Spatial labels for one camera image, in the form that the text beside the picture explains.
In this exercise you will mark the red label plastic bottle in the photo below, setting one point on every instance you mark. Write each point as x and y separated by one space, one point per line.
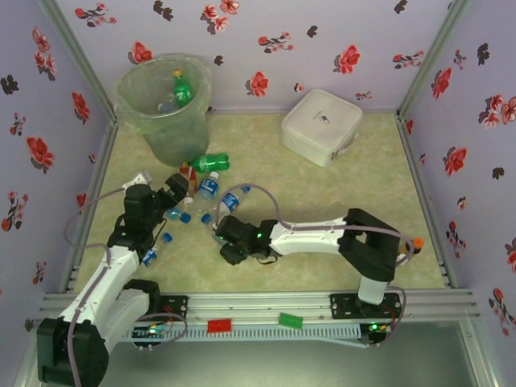
191 174

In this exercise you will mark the clear bottle blue label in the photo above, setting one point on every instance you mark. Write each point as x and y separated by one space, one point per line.
174 213

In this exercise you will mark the blue label plastic bottle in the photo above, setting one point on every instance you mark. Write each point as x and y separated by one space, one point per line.
150 258

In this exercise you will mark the clear bottle blue cap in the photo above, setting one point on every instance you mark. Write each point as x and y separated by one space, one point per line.
167 238
206 219

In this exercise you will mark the green bottle yellow cap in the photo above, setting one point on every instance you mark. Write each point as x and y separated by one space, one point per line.
182 90

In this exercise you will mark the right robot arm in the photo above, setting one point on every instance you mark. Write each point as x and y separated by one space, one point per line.
306 238

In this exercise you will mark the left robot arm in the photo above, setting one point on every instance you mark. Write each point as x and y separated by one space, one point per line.
113 274

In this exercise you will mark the clear plastic trash bin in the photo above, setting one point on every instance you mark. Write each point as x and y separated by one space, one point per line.
177 145

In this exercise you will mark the green plastic bottle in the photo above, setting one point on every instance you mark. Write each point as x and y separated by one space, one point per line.
209 162

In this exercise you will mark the red plastic block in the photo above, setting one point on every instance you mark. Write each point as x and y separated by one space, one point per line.
219 325

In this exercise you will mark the green plastic block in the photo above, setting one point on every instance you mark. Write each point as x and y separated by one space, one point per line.
291 319

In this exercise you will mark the controller board with LED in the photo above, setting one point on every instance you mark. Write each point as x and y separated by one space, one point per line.
151 331
375 328

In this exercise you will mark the white fabric zip case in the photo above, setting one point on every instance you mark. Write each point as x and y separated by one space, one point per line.
322 121

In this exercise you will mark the small orange capped object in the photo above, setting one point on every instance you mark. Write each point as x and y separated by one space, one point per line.
418 242

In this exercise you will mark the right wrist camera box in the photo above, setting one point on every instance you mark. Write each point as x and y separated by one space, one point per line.
230 230

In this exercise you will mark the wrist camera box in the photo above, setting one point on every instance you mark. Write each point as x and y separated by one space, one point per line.
139 199
230 230

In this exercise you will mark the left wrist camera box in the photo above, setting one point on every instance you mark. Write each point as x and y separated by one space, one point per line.
139 199

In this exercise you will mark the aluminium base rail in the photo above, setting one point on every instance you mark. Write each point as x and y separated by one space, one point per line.
258 306

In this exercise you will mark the aluminium table edge rail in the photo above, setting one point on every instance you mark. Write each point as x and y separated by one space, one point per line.
250 111

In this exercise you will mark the aluminium frame post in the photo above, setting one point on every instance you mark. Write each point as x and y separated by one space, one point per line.
80 60
429 60

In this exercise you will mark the aluminium frame profile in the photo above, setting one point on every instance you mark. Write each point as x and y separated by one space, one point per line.
477 354
25 373

